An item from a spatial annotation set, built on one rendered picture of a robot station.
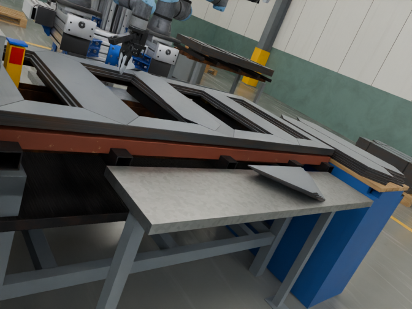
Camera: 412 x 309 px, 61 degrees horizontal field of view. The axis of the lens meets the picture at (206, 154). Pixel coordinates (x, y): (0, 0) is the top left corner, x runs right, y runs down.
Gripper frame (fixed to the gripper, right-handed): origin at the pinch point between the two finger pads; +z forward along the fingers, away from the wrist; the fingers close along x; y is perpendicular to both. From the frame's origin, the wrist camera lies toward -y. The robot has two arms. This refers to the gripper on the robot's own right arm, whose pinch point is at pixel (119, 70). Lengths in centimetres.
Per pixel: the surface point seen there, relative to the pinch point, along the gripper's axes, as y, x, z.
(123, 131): -26, -62, 3
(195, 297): 39, -63, 86
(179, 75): 349, 424, 75
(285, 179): 31, -82, 7
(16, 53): -43.4, -5.8, 1.2
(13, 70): -43.4, -5.5, 7.5
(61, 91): -36, -36, 3
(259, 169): 24, -75, 7
